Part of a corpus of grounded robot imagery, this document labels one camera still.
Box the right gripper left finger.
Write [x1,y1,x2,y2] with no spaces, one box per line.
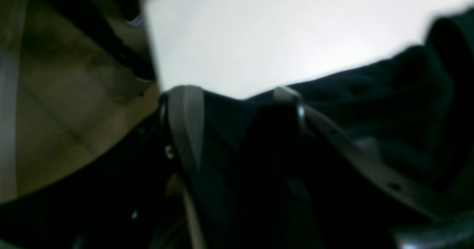
[1,85,205,249]

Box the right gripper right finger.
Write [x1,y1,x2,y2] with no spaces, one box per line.
[273,87,473,249]

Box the black T-shirt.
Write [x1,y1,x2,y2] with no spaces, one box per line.
[185,9,473,249]

